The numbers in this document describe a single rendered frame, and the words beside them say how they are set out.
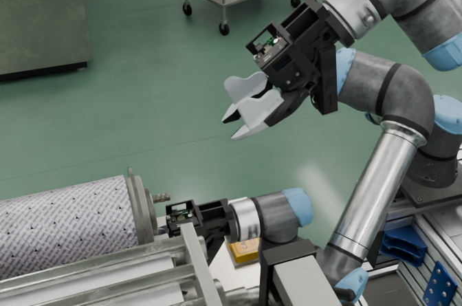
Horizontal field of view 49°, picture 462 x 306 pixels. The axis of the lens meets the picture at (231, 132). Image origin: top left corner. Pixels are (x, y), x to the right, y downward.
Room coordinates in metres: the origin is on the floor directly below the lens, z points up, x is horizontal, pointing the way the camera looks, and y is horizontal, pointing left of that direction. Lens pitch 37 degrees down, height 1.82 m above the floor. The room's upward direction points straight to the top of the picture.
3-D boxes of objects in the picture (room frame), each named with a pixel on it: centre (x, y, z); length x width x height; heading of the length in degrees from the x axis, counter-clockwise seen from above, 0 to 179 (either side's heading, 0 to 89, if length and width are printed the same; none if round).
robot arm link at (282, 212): (0.69, -0.09, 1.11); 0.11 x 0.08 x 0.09; 108
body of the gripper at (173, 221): (0.64, 0.06, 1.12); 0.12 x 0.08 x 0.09; 108
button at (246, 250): (0.77, -0.03, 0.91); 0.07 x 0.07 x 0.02; 18
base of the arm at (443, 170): (1.13, -0.58, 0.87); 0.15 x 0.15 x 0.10
